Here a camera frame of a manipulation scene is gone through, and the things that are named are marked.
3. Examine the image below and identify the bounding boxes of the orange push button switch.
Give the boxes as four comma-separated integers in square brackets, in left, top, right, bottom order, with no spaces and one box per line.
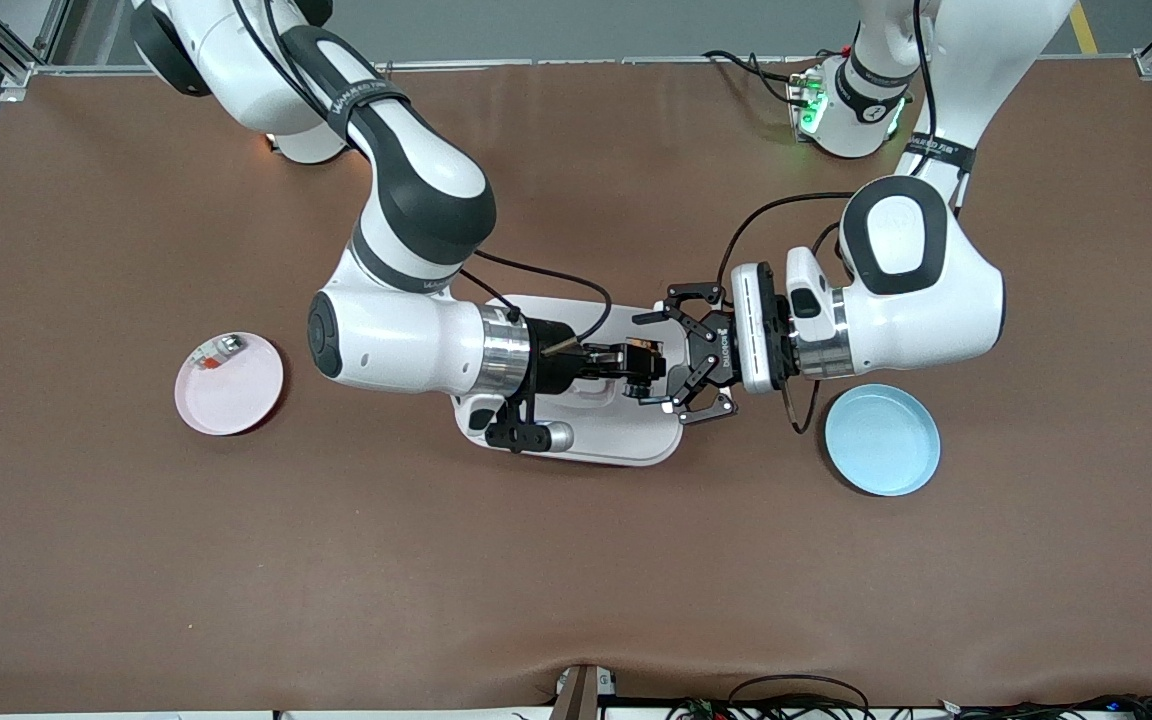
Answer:
[622,337,669,398]

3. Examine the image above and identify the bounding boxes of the white lidded storage box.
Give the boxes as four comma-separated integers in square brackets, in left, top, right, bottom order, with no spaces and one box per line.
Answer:
[451,293,692,468]

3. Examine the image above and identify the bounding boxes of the light blue round plate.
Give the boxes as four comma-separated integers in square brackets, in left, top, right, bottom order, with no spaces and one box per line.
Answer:
[824,384,942,498]

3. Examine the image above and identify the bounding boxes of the brown table mat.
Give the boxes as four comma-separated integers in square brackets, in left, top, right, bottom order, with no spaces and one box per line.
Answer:
[0,58,1152,713]

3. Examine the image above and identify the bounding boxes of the pink round plate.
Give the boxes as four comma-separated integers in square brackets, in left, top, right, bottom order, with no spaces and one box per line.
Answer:
[174,333,285,437]

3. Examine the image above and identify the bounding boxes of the black base power cable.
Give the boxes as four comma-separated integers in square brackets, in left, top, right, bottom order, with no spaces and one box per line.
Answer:
[701,48,812,109]

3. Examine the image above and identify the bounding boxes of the aluminium table edge rail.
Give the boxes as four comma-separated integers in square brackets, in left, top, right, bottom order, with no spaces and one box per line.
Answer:
[0,55,1152,76]

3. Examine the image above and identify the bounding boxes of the black cable bundle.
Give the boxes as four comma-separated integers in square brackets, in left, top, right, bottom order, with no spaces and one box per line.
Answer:
[664,673,1152,720]

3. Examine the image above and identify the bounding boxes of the table edge clamp bracket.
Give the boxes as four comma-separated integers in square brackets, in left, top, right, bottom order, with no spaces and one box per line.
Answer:
[551,663,619,720]

